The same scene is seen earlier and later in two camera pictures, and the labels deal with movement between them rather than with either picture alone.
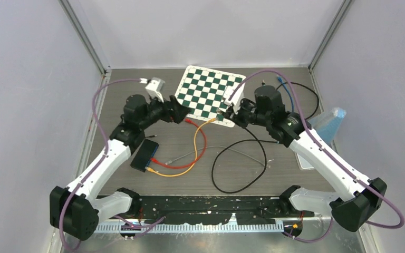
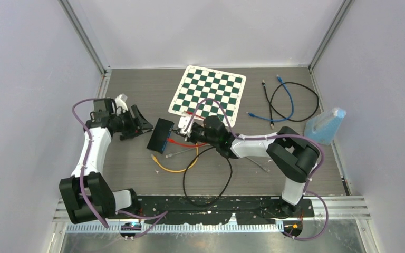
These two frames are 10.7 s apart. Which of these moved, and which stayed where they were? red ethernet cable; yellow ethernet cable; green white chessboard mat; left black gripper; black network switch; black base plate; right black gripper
Moved: red ethernet cable; left black gripper; right black gripper; black network switch; yellow ethernet cable
Stayed: black base plate; green white chessboard mat
